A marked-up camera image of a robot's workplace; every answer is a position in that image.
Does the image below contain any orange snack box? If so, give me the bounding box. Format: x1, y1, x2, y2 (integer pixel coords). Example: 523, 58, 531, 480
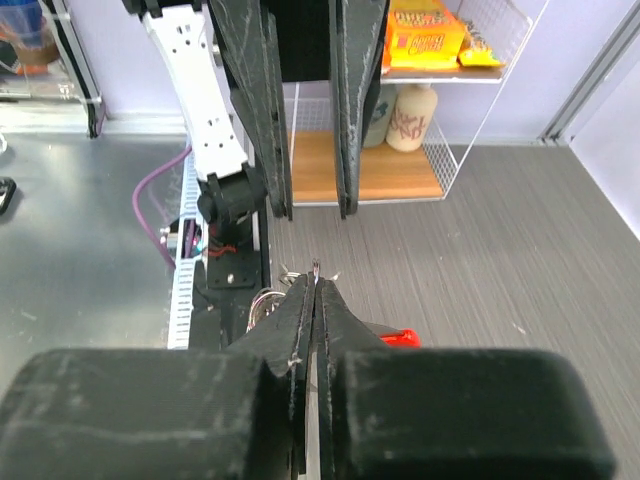
382, 0, 466, 73

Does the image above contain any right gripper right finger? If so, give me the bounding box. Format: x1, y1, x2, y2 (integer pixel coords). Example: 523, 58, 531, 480
315, 279, 615, 479

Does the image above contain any white slotted cable duct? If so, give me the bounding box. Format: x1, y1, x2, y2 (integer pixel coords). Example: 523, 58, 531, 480
167, 154, 202, 349

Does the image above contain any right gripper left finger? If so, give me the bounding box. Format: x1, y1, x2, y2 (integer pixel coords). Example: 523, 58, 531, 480
1, 274, 316, 479

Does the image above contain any white wire shelf rack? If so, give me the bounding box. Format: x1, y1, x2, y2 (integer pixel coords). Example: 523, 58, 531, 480
285, 1, 537, 215

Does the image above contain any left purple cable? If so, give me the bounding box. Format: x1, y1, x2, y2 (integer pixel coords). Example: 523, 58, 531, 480
131, 144, 194, 269

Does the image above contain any yellow snack packet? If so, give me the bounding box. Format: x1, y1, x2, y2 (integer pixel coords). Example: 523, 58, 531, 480
457, 17, 505, 69

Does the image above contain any white paper towel roll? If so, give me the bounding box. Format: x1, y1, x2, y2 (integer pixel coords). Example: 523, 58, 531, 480
386, 84, 438, 152

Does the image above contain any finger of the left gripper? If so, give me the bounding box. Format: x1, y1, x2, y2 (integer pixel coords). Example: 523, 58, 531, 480
208, 0, 293, 219
328, 1, 389, 218

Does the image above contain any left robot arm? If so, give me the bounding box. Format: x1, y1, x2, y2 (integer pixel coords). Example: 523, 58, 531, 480
125, 1, 389, 243

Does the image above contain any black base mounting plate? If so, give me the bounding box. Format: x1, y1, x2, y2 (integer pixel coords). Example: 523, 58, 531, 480
188, 209, 271, 352

